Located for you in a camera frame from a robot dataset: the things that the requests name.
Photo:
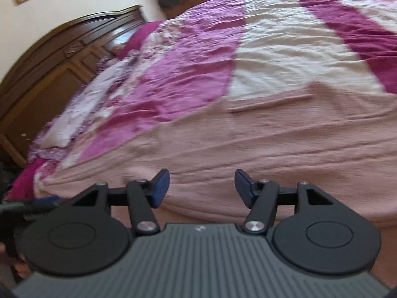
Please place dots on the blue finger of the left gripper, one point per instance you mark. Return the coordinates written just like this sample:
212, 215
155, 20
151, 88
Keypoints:
49, 201

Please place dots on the purple white striped bedspread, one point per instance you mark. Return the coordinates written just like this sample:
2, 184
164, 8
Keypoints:
234, 49

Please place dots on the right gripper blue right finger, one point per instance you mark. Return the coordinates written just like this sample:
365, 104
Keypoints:
261, 198

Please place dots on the pink knitted cardigan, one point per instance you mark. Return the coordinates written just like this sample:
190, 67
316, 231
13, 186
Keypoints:
341, 140

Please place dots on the dark clothes pile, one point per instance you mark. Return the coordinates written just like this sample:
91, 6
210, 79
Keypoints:
168, 4

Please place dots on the dark wooden headboard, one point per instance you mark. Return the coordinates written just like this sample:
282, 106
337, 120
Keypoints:
47, 75

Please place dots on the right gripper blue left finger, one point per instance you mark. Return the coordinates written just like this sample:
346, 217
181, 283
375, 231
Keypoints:
143, 196

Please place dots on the magenta pillow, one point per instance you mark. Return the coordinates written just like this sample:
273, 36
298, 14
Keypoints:
137, 39

